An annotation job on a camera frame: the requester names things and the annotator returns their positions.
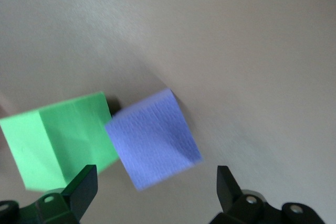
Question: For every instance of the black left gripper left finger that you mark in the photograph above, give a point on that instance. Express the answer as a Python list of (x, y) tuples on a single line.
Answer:
[(76, 195)]

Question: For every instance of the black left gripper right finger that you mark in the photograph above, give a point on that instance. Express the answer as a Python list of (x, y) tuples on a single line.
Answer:
[(231, 197)]

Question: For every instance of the green foam cube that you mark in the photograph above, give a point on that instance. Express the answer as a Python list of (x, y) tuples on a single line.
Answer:
[(65, 134)]

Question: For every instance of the purple foam cube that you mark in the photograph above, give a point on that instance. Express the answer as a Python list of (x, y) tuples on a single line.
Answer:
[(152, 137)]

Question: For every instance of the brown table mat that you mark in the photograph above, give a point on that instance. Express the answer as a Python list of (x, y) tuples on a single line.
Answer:
[(236, 51)]

